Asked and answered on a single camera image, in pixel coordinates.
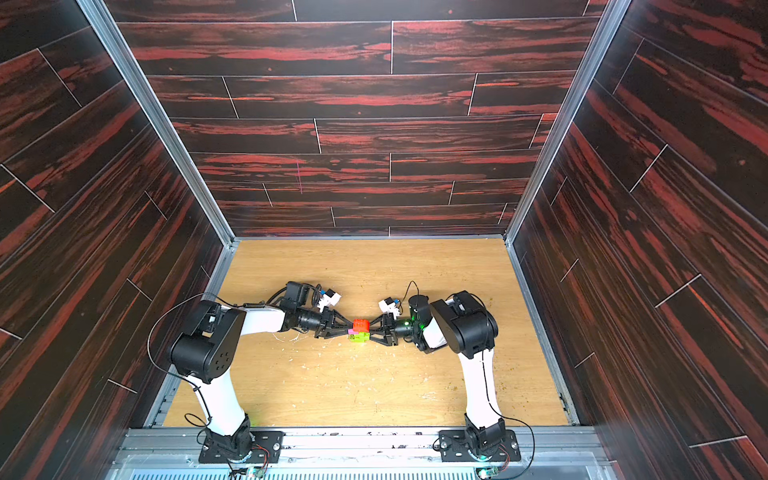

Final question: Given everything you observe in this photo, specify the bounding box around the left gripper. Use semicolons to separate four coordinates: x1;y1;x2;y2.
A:
297;308;354;340

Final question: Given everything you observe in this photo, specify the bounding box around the red lego brick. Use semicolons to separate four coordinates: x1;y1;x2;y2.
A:
352;319;370;334

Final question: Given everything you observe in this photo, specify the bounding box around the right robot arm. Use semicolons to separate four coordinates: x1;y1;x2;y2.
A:
369;290;506;459

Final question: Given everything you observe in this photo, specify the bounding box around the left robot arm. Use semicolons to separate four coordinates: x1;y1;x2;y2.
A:
170;281;354;443

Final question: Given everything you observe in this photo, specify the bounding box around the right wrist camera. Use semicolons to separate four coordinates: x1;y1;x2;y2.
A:
378;297;402;319

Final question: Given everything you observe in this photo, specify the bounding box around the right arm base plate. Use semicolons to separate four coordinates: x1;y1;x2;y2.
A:
433;428;521;462

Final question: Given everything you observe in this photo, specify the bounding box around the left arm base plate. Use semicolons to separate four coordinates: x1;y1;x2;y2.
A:
198;429;285;464

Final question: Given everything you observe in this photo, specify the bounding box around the aluminium front rail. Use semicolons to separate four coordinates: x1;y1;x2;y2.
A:
106;427;618;479

